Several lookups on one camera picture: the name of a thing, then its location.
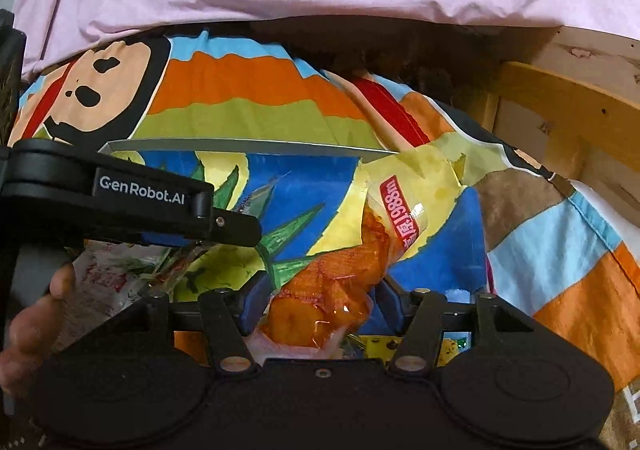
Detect white packet with red print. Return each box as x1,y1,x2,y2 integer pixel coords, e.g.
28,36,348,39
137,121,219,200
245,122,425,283
65,242,176,331

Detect person's left hand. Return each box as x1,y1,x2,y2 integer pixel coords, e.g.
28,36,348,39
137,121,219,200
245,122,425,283
0,263,77,416

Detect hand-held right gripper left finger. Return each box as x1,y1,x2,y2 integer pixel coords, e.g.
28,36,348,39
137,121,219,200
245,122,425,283
125,274,274,377

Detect orange snack packet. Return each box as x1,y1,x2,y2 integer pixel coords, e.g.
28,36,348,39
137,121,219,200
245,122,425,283
257,174,431,351

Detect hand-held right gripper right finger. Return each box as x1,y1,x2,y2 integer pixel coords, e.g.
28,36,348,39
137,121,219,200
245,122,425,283
372,277,533,377

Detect grey metal tray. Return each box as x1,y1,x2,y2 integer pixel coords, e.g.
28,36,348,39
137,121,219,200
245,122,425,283
97,139,396,165

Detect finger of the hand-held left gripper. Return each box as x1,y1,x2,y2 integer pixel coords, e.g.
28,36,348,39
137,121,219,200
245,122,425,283
192,193,264,249

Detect printed monkey blanket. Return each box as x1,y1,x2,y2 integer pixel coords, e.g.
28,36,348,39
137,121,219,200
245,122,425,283
10,27,640,450

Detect yellow green snack packet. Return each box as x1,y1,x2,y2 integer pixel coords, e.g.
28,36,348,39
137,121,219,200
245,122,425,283
345,332,473,362

